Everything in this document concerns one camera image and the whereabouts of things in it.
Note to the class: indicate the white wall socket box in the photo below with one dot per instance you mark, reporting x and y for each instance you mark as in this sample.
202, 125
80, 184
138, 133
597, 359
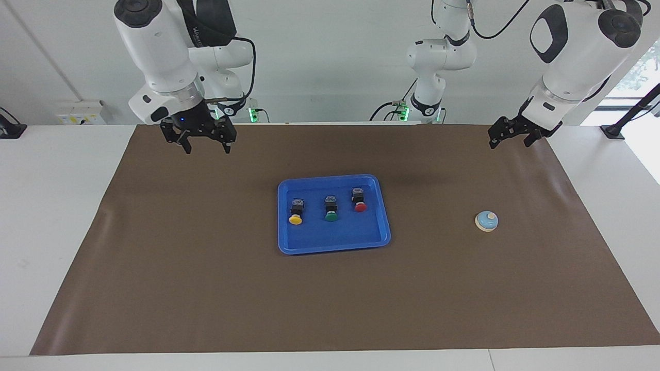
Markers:
80, 113

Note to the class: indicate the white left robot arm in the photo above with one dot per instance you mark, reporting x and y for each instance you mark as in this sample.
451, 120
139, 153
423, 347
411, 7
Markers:
572, 56

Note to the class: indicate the black table clamp mount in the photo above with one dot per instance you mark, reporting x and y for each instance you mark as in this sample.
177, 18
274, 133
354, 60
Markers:
10, 129

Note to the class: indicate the green push button switch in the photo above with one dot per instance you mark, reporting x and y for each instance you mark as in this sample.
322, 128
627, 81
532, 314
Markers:
331, 212

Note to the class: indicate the brown table mat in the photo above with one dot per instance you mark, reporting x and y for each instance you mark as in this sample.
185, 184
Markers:
330, 299

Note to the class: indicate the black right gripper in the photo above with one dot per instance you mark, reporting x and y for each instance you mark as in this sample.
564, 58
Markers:
193, 123

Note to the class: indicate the light blue call bell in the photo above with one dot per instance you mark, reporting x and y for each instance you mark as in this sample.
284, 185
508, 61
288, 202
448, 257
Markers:
486, 221

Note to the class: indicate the blue plastic tray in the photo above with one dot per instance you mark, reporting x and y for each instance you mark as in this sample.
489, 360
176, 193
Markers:
335, 234

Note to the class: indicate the black angled stand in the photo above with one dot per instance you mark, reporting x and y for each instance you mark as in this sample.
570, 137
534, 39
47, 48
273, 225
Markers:
631, 113

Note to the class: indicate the red push button switch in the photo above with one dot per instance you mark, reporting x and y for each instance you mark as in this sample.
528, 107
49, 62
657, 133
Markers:
359, 203

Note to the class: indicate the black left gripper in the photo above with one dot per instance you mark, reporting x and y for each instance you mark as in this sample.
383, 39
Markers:
526, 121

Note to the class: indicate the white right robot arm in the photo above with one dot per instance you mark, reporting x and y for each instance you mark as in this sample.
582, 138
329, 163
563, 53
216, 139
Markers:
160, 51

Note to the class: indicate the yellow push button switch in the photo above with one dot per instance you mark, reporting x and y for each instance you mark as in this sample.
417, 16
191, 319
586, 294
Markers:
296, 216

